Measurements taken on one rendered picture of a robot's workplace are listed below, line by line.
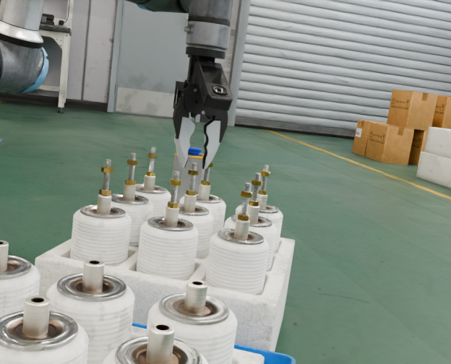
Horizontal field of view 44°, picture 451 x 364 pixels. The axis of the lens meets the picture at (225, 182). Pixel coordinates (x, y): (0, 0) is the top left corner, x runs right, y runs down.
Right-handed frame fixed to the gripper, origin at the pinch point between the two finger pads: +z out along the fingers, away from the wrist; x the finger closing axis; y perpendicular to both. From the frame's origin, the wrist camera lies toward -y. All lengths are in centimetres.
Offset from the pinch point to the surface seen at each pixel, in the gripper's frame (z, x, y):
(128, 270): 16.4, 12.6, -11.9
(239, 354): 16.3, 4.1, -39.8
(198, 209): 9.1, -1.9, 0.9
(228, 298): 16.8, -0.7, -22.4
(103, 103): 27, -50, 509
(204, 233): 12.4, -2.1, -3.6
